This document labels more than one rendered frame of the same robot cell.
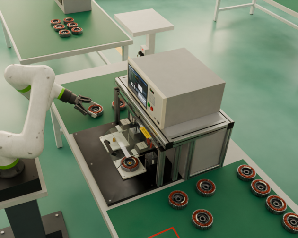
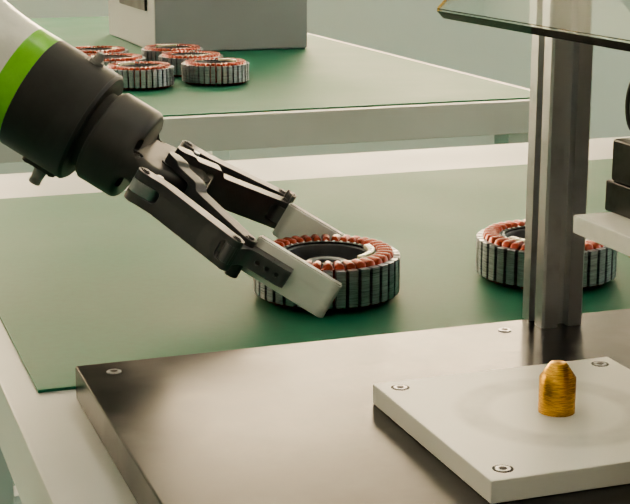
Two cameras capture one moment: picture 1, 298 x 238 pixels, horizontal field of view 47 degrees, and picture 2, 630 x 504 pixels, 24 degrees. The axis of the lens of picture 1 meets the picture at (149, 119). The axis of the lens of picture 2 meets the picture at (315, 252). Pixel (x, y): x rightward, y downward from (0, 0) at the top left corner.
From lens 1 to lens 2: 157 cm
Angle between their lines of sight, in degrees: 27
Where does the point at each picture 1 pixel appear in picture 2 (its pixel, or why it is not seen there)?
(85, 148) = (202, 462)
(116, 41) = (463, 100)
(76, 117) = (140, 311)
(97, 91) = (343, 219)
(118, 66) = (497, 155)
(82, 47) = (239, 110)
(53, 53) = not seen: hidden behind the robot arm
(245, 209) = not seen: outside the picture
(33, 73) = not seen: outside the picture
